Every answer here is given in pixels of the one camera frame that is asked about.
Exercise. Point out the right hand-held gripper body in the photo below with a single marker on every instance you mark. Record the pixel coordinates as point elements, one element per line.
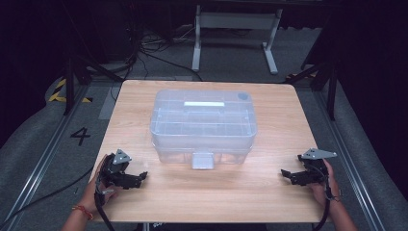
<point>316,171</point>

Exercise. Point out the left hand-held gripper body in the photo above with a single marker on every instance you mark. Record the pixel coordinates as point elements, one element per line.
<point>115,174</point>

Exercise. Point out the clear plastic storage box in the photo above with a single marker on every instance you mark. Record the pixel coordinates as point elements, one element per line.
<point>179,122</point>
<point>173,155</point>

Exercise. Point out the person's right hand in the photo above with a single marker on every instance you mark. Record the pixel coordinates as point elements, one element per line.
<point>317,192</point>

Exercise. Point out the person's left hand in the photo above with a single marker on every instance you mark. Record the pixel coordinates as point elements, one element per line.
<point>93,199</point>

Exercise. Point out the black tripod stand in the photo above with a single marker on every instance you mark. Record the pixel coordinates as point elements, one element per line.
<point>332,93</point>
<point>70,83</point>

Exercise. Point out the metal floor rail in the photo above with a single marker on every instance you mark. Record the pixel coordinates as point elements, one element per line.
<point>41,163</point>
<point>346,154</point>

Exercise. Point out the white metal table frame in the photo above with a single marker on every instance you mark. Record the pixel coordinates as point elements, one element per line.
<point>237,20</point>

